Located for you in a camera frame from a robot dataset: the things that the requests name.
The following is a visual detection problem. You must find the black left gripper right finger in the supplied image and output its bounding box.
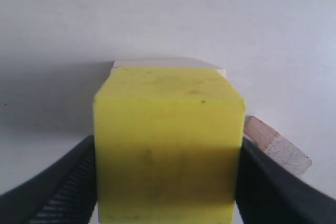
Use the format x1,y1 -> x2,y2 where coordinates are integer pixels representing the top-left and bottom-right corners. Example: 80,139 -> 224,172
235,138 -> 335,224

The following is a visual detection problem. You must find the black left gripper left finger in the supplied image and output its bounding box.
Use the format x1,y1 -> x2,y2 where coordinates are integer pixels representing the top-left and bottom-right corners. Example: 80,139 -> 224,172
1,135 -> 97,223

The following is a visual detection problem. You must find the medium small wooden cube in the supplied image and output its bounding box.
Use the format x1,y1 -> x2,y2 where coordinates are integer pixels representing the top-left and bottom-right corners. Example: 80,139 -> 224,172
244,115 -> 312,177

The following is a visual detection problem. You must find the yellow cube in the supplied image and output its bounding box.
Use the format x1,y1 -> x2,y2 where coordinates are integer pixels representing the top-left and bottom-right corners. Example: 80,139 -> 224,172
93,67 -> 246,223

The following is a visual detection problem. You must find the large light wooden cube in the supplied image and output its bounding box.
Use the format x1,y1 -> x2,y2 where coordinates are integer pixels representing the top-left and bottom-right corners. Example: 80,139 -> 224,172
110,58 -> 226,78

